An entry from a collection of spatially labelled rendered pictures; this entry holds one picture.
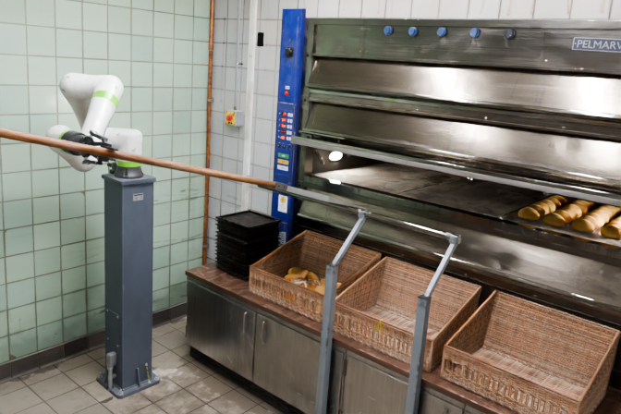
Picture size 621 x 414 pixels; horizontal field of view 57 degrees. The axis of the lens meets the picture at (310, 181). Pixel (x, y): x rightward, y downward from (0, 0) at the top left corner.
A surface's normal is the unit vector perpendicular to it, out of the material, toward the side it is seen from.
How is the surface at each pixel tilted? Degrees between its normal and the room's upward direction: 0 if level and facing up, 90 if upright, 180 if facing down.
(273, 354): 90
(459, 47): 90
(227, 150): 90
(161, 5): 90
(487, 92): 70
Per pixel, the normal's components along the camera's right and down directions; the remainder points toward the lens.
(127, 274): 0.73, 0.19
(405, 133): -0.58, -0.22
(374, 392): -0.65, 0.17
